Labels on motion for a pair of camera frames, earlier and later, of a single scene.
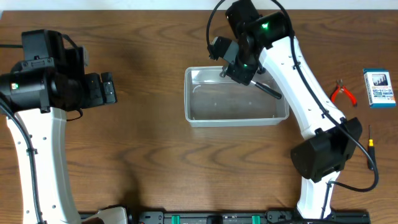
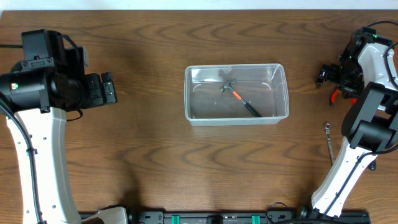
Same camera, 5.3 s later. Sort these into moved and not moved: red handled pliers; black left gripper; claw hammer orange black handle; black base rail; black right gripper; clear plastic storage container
Moved: claw hammer orange black handle; black right gripper
Not moved: black base rail; black left gripper; red handled pliers; clear plastic storage container
